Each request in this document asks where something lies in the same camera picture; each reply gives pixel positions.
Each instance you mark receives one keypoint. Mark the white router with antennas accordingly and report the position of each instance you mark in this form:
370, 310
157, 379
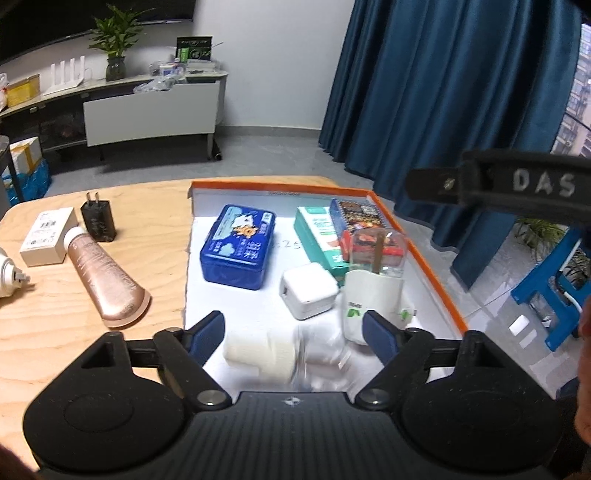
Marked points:
69, 78

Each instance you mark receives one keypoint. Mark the white tray with orange rim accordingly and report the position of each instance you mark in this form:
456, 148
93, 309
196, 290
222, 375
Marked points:
281, 240

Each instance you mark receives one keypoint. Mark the rose gold cosmetic tube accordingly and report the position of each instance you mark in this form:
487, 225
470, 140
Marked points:
104, 281

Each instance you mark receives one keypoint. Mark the small white floor object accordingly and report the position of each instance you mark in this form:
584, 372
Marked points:
518, 326

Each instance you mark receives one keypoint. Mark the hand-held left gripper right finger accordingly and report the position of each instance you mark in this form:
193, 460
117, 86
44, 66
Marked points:
379, 334

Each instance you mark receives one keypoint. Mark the potted plant in glass vase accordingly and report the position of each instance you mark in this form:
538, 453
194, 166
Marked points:
115, 46

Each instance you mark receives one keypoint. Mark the small white cardboard box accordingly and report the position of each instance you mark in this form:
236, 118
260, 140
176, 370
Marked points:
46, 237

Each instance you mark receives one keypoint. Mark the black television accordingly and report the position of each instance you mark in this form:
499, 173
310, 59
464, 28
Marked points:
69, 23

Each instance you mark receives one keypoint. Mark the white and black tv cabinet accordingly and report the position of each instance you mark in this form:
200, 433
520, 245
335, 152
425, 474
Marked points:
152, 115

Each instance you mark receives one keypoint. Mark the white charger adapter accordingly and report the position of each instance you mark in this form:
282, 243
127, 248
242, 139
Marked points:
308, 290

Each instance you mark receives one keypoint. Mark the green and black box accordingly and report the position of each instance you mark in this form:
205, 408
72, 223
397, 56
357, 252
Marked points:
195, 48

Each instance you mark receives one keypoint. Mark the blue plastic box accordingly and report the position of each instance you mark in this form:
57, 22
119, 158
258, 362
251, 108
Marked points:
240, 249

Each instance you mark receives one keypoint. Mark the dark blue curtain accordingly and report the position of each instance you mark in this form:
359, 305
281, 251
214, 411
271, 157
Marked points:
443, 83

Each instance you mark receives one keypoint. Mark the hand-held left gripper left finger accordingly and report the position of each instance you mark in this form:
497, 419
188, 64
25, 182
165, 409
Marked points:
207, 333

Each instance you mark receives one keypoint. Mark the red and blue card box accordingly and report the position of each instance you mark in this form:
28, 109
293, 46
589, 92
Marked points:
358, 217

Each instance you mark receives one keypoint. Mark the green floor plant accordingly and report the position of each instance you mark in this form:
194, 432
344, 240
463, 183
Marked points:
540, 235

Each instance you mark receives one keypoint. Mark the white repellent heater with bottle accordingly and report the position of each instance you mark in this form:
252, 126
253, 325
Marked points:
369, 295

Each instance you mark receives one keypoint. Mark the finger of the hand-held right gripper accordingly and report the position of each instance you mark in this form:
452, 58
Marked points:
436, 183

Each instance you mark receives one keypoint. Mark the yellow box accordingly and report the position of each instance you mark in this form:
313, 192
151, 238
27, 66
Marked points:
23, 90

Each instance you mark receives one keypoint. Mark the blue stool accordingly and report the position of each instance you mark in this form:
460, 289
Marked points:
551, 281

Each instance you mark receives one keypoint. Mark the person's right forearm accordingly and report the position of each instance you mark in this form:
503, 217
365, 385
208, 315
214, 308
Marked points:
585, 369

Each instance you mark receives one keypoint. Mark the blue plastic bag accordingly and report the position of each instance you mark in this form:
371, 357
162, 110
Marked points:
27, 182

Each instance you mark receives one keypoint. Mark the black charger adapter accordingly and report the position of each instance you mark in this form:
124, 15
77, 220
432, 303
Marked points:
98, 219

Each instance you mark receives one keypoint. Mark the clear bottle with white cap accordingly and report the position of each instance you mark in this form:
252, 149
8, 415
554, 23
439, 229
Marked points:
263, 357

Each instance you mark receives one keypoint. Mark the clear plastic bag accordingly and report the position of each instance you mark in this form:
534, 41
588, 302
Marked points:
154, 84

